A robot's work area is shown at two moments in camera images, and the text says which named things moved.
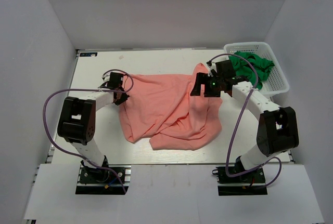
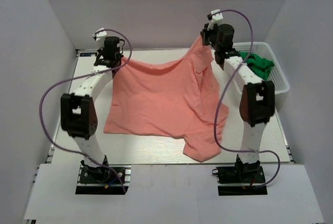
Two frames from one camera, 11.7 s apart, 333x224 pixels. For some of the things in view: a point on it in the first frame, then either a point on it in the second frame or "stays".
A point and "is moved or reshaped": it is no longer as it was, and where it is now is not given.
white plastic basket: (277, 82) stays
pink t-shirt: (159, 108) is moved or reshaped
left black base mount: (93, 181) stays
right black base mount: (251, 183) stays
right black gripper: (204, 86) → (206, 37)
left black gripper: (122, 97) → (104, 62)
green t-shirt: (242, 67) stays
